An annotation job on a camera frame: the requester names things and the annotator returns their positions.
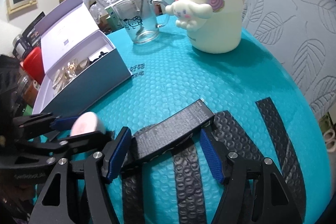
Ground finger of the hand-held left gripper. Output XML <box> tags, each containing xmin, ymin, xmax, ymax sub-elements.
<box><xmin>16</xmin><ymin>131</ymin><xmax>114</xmax><ymax>161</ymax></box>
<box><xmin>12</xmin><ymin>112</ymin><xmax>79</xmax><ymax>139</ymax></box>

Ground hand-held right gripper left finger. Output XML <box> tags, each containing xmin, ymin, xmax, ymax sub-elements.
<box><xmin>28</xmin><ymin>127</ymin><xmax>132</xmax><ymax>224</ymax></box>

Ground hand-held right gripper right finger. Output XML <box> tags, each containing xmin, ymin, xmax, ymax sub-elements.
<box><xmin>199</xmin><ymin>129</ymin><xmax>298</xmax><ymax>224</ymax></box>

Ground pink powder puff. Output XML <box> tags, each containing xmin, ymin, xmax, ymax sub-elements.
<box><xmin>71</xmin><ymin>112</ymin><xmax>107</xmax><ymax>135</ymax></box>

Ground black slim cosmetic box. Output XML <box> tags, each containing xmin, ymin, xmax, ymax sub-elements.
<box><xmin>121</xmin><ymin>98</ymin><xmax>215</xmax><ymax>174</ymax></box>

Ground black hair clip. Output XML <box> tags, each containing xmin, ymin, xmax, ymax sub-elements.
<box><xmin>88</xmin><ymin>51</ymin><xmax>109</xmax><ymax>63</ymax></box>

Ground lavender gift box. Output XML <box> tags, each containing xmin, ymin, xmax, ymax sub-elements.
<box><xmin>32</xmin><ymin>0</ymin><xmax>132</xmax><ymax>115</ymax></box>

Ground clear jar brown contents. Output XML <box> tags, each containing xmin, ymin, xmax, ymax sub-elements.
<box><xmin>16</xmin><ymin>74</ymin><xmax>41</xmax><ymax>106</ymax></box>

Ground clear hair clip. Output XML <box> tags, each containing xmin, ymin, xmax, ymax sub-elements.
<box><xmin>51</xmin><ymin>60</ymin><xmax>91</xmax><ymax>90</ymax></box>

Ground red plastic container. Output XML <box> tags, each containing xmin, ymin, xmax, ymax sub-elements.
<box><xmin>23</xmin><ymin>47</ymin><xmax>49</xmax><ymax>84</ymax></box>

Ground dark jar purple label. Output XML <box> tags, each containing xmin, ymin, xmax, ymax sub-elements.
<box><xmin>12</xmin><ymin>34</ymin><xmax>29</xmax><ymax>59</ymax></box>

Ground black snack packet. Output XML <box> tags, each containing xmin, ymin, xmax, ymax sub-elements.
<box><xmin>22</xmin><ymin>11</ymin><xmax>46</xmax><ymax>39</ymax></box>

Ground green white carton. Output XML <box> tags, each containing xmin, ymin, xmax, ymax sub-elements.
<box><xmin>104</xmin><ymin>2</ymin><xmax>124</xmax><ymax>30</ymax></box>

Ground white slipper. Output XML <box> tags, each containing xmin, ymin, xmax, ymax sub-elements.
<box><xmin>323</xmin><ymin>126</ymin><xmax>336</xmax><ymax>152</ymax></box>

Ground clear plastic bag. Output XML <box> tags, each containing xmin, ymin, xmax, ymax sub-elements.
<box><xmin>91</xmin><ymin>0</ymin><xmax>113</xmax><ymax>22</ymax></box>

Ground glass mug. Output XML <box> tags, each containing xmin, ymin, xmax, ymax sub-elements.
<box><xmin>113</xmin><ymin>0</ymin><xmax>171</xmax><ymax>44</ymax></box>

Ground white cartoon water bottle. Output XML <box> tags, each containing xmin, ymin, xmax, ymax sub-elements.
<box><xmin>165</xmin><ymin>0</ymin><xmax>246</xmax><ymax>54</ymax></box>

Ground metal spoon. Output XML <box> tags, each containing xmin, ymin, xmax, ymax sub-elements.
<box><xmin>136</xmin><ymin>0</ymin><xmax>146</xmax><ymax>35</ymax></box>

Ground grey leaf-pattern chair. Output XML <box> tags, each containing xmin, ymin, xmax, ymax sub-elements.
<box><xmin>241</xmin><ymin>0</ymin><xmax>336</xmax><ymax>119</ymax></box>

